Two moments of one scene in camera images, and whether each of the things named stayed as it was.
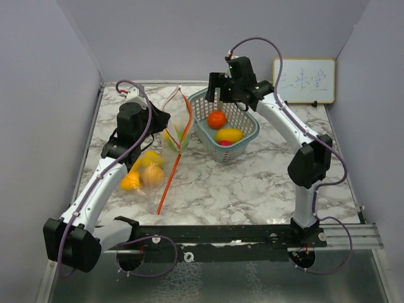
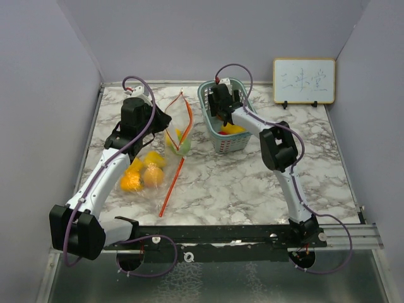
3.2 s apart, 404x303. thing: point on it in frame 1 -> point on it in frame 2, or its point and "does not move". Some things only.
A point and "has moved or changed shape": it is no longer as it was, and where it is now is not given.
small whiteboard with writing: x=305 y=81 does not move
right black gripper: x=218 y=80 -> x=214 y=106
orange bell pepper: x=131 y=182 does not move
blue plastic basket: x=225 y=134 has moved or changed shape
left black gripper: x=161 y=118 does not move
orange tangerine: x=153 y=176 does not move
